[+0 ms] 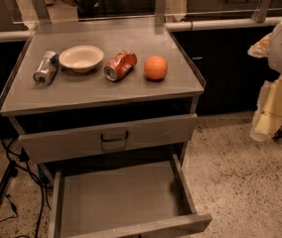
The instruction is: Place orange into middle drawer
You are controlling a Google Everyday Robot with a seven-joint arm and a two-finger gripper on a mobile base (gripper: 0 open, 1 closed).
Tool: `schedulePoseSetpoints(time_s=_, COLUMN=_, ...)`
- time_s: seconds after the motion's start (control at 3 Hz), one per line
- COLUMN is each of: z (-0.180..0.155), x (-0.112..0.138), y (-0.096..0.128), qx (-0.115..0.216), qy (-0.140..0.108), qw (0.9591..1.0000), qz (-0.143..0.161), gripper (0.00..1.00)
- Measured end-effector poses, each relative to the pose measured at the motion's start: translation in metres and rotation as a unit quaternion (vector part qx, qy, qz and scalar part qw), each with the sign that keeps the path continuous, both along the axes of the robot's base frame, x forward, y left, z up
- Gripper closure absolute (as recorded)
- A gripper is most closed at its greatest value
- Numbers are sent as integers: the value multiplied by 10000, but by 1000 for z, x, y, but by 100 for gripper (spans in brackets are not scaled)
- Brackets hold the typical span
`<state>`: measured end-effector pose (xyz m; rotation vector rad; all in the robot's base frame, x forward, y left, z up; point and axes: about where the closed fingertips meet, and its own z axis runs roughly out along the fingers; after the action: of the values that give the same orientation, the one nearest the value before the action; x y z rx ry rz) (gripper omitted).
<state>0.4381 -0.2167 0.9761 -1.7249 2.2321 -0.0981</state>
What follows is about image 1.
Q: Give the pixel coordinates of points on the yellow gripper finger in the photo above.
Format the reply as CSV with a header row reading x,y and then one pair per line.
x,y
261,48
267,118

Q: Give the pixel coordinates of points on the open lower drawer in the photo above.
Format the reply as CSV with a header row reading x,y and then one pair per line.
x,y
134,197

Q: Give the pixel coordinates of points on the silver soda can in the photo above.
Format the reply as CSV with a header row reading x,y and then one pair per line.
x,y
47,69

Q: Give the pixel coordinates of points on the orange fruit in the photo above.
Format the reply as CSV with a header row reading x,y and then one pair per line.
x,y
155,67

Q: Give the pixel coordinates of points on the upper closed drawer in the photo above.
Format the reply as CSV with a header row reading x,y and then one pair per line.
x,y
94,140

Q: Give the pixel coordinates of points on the grey drawer cabinet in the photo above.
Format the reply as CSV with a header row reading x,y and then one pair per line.
x,y
76,100

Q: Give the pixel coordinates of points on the white bowl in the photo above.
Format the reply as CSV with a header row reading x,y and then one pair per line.
x,y
81,59

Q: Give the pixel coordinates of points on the crushed orange soda can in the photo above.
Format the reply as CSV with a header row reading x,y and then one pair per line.
x,y
120,65

